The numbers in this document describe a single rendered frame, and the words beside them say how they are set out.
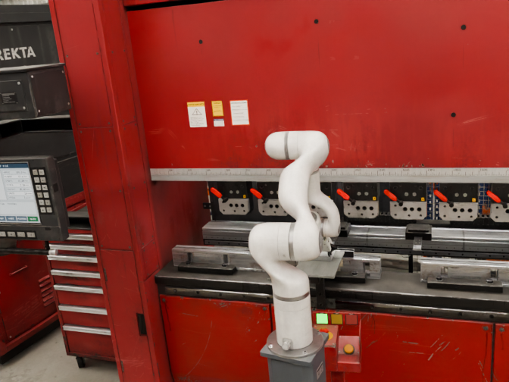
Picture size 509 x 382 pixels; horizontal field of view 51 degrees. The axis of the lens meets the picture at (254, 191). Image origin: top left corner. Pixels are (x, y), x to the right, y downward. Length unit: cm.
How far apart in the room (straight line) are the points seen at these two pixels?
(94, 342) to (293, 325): 204
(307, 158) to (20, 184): 121
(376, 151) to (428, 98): 29
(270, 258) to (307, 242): 13
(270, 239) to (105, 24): 127
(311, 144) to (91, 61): 111
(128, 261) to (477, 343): 161
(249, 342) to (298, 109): 116
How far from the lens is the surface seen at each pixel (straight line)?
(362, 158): 234
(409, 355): 259
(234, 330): 273
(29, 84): 229
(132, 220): 258
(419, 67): 226
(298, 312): 175
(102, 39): 245
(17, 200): 244
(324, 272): 233
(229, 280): 261
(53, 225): 237
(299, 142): 187
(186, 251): 278
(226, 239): 297
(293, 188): 175
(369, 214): 241
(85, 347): 368
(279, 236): 165
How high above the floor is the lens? 201
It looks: 17 degrees down
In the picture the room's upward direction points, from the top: 5 degrees counter-clockwise
